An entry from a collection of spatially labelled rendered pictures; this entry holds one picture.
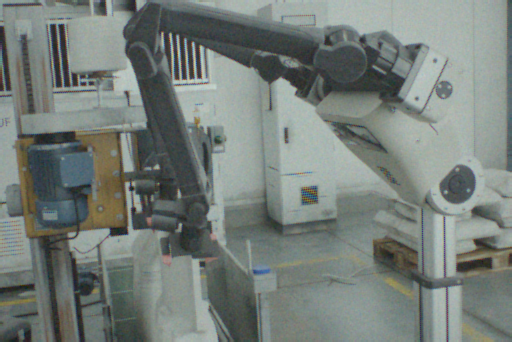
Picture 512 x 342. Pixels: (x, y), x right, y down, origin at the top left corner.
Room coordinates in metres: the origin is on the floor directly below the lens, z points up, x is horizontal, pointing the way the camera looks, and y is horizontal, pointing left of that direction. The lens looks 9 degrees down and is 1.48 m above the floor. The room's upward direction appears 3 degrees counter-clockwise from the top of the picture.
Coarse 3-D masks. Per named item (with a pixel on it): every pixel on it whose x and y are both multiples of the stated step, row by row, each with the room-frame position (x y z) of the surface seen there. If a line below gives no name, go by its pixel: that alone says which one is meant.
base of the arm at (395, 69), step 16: (384, 48) 1.17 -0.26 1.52; (400, 48) 1.18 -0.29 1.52; (416, 48) 1.20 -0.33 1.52; (384, 64) 1.16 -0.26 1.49; (400, 64) 1.16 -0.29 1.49; (416, 64) 1.16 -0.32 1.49; (384, 80) 1.17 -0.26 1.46; (400, 80) 1.17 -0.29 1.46; (384, 96) 1.22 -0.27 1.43; (400, 96) 1.16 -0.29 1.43
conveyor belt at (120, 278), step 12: (108, 276) 3.51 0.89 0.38; (120, 276) 3.50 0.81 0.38; (132, 276) 3.48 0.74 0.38; (120, 288) 3.28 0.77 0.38; (132, 288) 3.26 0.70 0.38; (120, 300) 3.08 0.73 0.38; (132, 300) 3.07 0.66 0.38; (120, 312) 2.90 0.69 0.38; (132, 312) 2.90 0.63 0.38; (120, 324) 2.75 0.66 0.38; (132, 324) 2.74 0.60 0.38; (120, 336) 2.60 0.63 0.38; (132, 336) 2.60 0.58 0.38
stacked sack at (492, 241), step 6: (504, 228) 4.46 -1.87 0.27; (510, 228) 4.44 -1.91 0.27; (504, 234) 4.33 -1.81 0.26; (510, 234) 4.32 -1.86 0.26; (480, 240) 4.46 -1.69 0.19; (486, 240) 4.41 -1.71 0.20; (492, 240) 4.36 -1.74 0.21; (498, 240) 4.31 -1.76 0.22; (504, 240) 4.29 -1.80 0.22; (510, 240) 4.29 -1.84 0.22; (492, 246) 4.35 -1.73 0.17; (498, 246) 4.28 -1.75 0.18; (504, 246) 4.30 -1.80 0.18; (510, 246) 4.32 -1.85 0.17
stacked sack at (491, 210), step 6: (504, 198) 4.44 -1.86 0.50; (510, 198) 4.43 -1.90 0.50; (492, 204) 4.40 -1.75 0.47; (498, 204) 4.34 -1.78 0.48; (504, 204) 4.31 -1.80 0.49; (510, 204) 4.32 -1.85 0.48; (474, 210) 4.56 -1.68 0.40; (480, 210) 4.49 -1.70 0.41; (486, 210) 4.39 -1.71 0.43; (492, 210) 4.36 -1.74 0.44; (498, 210) 4.31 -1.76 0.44; (504, 210) 4.28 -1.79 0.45; (510, 210) 4.29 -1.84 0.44; (486, 216) 4.44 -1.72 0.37; (492, 216) 4.37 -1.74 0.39; (498, 216) 4.30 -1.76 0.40; (504, 216) 4.29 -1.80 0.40; (510, 216) 4.31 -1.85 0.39
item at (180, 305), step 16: (160, 256) 1.70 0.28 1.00; (176, 272) 1.60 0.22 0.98; (192, 272) 1.49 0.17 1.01; (176, 288) 1.60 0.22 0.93; (192, 288) 1.50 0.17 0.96; (160, 304) 1.77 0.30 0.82; (176, 304) 1.61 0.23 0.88; (192, 304) 1.51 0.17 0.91; (208, 304) 1.72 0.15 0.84; (160, 320) 1.68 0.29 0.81; (176, 320) 1.60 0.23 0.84; (192, 320) 1.53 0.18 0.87; (208, 320) 1.63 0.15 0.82; (160, 336) 1.67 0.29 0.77; (176, 336) 1.56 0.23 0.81; (192, 336) 1.57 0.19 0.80; (208, 336) 1.56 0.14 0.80
